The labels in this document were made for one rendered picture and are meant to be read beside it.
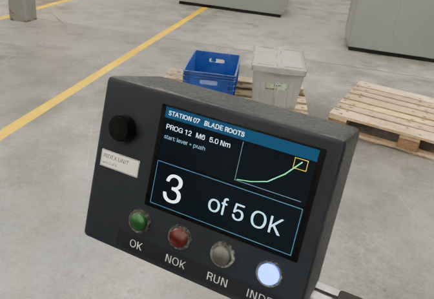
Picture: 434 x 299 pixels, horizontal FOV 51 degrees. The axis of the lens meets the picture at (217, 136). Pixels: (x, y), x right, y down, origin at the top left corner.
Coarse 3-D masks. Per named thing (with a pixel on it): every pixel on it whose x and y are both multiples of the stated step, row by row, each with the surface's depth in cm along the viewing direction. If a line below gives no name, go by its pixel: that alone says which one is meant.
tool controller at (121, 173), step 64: (128, 128) 47; (192, 128) 45; (256, 128) 43; (320, 128) 43; (128, 192) 50; (256, 192) 43; (320, 192) 41; (192, 256) 47; (256, 256) 44; (320, 256) 47
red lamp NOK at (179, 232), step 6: (174, 228) 47; (180, 228) 47; (186, 228) 47; (168, 234) 48; (174, 234) 47; (180, 234) 47; (186, 234) 47; (174, 240) 47; (180, 240) 47; (186, 240) 47; (174, 246) 47; (180, 246) 47; (186, 246) 47
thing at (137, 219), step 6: (138, 210) 49; (132, 216) 49; (138, 216) 48; (144, 216) 49; (132, 222) 49; (138, 222) 48; (144, 222) 48; (150, 222) 49; (132, 228) 49; (138, 228) 48; (144, 228) 49
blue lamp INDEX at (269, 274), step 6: (258, 264) 44; (264, 264) 44; (270, 264) 43; (276, 264) 43; (258, 270) 44; (264, 270) 43; (270, 270) 43; (276, 270) 43; (258, 276) 44; (264, 276) 43; (270, 276) 43; (276, 276) 43; (282, 276) 43; (264, 282) 43; (270, 282) 43; (276, 282) 43
